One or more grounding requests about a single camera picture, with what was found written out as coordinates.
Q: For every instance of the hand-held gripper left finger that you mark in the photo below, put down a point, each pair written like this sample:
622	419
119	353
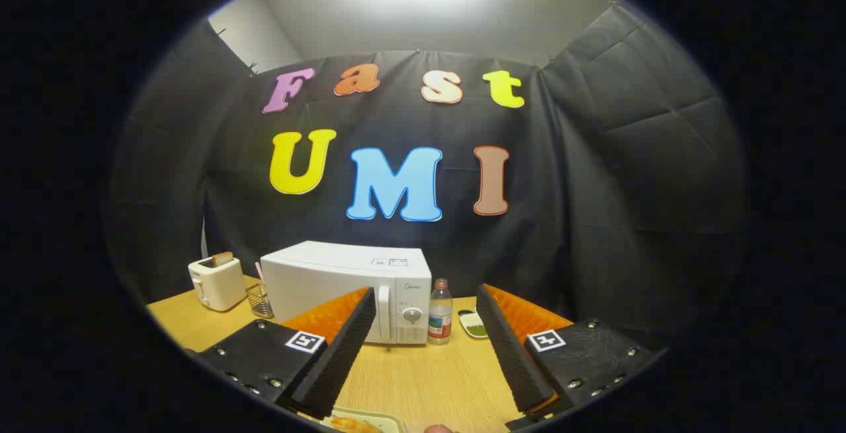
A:
344	340

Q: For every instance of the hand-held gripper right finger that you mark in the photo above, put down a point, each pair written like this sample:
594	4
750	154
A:
509	347

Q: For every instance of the white microwave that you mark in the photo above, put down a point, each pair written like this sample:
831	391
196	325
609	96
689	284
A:
330	274

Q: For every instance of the golden bread roll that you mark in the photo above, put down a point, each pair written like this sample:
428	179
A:
353	425

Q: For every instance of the white divided dish of beans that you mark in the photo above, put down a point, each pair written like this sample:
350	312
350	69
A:
472	324

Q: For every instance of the clear plastic bottle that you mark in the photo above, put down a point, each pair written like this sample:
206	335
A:
440	314

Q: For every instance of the pale green tray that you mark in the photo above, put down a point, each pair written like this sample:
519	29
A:
370	414

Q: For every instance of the pink striped straw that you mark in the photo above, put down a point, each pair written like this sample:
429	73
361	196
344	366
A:
259	272

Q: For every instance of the white toaster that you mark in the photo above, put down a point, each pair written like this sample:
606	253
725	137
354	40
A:
218	284

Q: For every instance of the brown toast slice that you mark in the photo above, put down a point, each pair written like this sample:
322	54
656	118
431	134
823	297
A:
223	258

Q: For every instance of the black backdrop cloth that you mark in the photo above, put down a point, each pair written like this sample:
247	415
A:
595	188

